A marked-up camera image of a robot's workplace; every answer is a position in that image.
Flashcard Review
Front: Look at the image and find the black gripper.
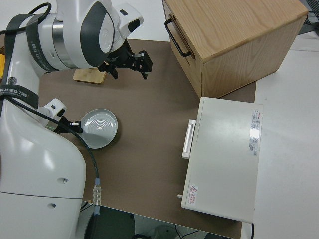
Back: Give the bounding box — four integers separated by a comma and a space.
55, 115, 84, 134
97, 41, 153, 80

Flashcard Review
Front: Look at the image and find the wooden box with black handle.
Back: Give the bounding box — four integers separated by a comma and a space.
162, 0, 309, 99

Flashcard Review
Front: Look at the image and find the white toaster oven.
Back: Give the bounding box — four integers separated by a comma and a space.
177, 96, 264, 223

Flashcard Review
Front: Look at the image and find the brown table mat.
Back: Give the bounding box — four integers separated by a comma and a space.
37, 38, 257, 234

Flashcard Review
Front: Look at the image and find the wooden mug stand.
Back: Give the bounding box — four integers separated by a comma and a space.
73, 67, 107, 85

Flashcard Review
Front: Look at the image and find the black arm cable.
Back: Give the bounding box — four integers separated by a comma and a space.
0, 96, 103, 217

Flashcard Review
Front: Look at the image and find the gray round plate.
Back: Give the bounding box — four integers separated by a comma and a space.
80, 108, 119, 149

